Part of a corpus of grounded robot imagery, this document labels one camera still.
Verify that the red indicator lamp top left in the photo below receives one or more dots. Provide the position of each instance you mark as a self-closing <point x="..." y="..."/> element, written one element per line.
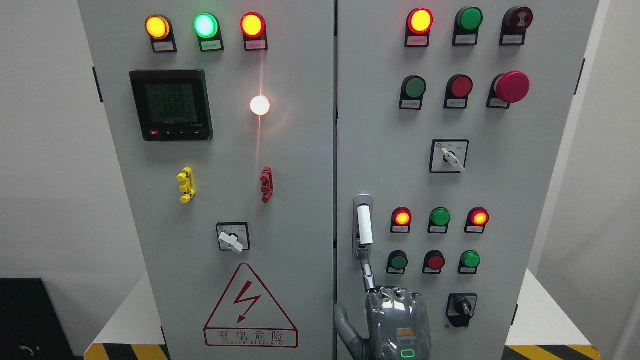
<point x="253" y="27"/>

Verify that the left door rotary selector switch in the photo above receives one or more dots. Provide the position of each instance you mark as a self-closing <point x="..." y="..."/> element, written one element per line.
<point x="233" y="236"/>

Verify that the red mushroom emergency stop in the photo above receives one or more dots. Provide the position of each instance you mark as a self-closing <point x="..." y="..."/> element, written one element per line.
<point x="507" y="88"/>

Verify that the white platform with hazard stripes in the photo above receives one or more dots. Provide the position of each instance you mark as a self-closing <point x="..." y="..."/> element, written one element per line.
<point x="541" y="329"/>

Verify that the green lamp middle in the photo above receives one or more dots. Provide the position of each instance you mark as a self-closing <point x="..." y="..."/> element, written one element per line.
<point x="439" y="221"/>

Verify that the yellow indicator lamp top left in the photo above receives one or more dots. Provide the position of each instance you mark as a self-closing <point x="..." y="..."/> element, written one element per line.
<point x="160" y="31"/>

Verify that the red push button lower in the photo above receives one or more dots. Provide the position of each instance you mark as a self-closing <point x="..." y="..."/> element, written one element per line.
<point x="433" y="262"/>

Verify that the black box lower left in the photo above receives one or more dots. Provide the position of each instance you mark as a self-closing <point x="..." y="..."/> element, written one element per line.
<point x="29" y="326"/>

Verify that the black digital power meter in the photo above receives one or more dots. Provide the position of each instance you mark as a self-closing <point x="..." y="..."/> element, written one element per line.
<point x="172" y="105"/>

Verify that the upper right rotary selector switch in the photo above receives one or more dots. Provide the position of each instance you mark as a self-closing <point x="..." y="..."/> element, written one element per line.
<point x="448" y="155"/>

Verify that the green indicator lamp top left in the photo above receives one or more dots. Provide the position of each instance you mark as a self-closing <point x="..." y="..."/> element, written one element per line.
<point x="207" y="29"/>

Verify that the red lit lamp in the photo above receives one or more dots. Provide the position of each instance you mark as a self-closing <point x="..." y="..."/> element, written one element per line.
<point x="418" y="25"/>
<point x="401" y="218"/>
<point x="476" y="220"/>

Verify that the grey left cabinet door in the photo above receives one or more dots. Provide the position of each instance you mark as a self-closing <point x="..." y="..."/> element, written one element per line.
<point x="291" y="236"/>

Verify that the red lit lamp middle right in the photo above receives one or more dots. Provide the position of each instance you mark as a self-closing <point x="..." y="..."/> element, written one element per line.
<point x="476" y="220"/>

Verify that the red terminal connector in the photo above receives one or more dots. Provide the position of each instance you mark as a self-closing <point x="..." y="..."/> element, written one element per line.
<point x="267" y="186"/>

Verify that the green push button lower left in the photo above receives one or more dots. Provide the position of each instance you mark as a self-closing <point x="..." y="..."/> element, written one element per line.
<point x="397" y="262"/>

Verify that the red lit lamp middle left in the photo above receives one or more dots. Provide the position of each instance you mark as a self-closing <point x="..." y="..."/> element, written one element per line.
<point x="401" y="218"/>

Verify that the white glowing indicator lamp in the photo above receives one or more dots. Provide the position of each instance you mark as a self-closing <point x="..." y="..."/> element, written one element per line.
<point x="260" y="105"/>

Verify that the grey cabinet door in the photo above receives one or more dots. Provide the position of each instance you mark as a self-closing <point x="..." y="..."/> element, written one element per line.
<point x="291" y="236"/>
<point x="385" y="151"/>

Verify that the dark red buzzer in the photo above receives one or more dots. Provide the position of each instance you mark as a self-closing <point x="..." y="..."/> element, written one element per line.
<point x="515" y="23"/>

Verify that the red push button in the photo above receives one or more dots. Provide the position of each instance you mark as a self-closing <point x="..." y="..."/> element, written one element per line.
<point x="457" y="92"/>
<point x="433" y="262"/>

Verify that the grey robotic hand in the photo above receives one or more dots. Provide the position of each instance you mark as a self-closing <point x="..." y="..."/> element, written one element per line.
<point x="397" y="322"/>

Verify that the green push button upper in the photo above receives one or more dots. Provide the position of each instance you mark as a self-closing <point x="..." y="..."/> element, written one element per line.
<point x="413" y="89"/>

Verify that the green push button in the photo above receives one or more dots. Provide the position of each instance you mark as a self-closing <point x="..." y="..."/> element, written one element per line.
<point x="397" y="262"/>
<point x="469" y="262"/>
<point x="413" y="89"/>

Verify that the black knob selector switch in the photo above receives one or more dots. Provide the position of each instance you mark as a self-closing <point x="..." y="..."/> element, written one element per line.
<point x="460" y="308"/>

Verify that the green push button lower right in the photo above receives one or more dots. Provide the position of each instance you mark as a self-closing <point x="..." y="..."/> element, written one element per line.
<point x="469" y="262"/>

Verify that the grey right cabinet door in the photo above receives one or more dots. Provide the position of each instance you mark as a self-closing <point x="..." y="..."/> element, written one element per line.
<point x="385" y="151"/>

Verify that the red push button upper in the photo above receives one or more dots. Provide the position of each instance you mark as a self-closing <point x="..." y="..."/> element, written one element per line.
<point x="457" y="92"/>

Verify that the green lamp top right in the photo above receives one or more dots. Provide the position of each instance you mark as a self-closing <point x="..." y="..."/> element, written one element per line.
<point x="466" y="26"/>

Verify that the yellow terminal connector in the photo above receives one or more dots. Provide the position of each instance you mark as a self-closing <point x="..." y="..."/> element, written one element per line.
<point x="186" y="184"/>

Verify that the silver door swing handle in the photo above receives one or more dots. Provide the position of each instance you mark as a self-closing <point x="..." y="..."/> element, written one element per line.
<point x="362" y="233"/>

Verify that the red electric hazard warning sticker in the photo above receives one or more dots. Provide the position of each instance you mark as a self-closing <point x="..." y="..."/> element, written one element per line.
<point x="248" y="315"/>

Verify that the red lit lamp top right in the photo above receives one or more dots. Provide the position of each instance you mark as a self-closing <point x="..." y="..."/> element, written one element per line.
<point x="418" y="25"/>

